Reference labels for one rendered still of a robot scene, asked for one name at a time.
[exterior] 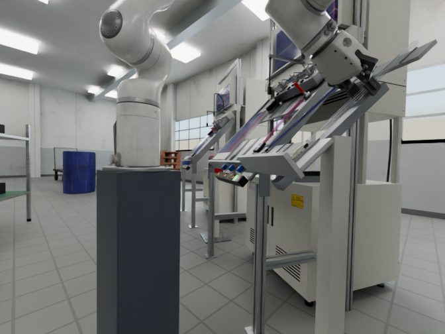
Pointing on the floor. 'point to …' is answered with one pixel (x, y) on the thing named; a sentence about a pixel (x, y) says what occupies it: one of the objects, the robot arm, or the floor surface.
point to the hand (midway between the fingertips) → (363, 89)
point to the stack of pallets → (170, 159)
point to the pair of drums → (79, 172)
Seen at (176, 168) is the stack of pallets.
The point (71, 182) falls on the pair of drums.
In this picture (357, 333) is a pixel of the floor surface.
